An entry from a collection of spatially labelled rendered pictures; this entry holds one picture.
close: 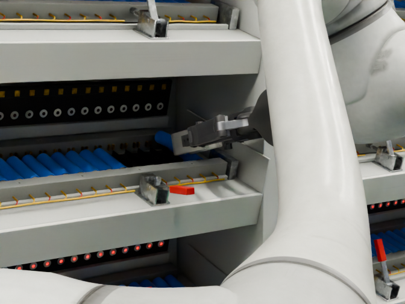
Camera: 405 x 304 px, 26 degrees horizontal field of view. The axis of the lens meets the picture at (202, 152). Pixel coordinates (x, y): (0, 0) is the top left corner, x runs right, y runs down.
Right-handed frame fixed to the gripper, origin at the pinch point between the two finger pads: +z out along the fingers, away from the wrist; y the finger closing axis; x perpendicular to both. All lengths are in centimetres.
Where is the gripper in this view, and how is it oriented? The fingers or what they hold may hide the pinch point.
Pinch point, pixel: (196, 140)
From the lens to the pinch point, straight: 116.4
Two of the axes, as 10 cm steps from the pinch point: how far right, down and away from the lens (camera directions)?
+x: 1.5, 9.9, -0.7
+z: -5.8, 1.5, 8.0
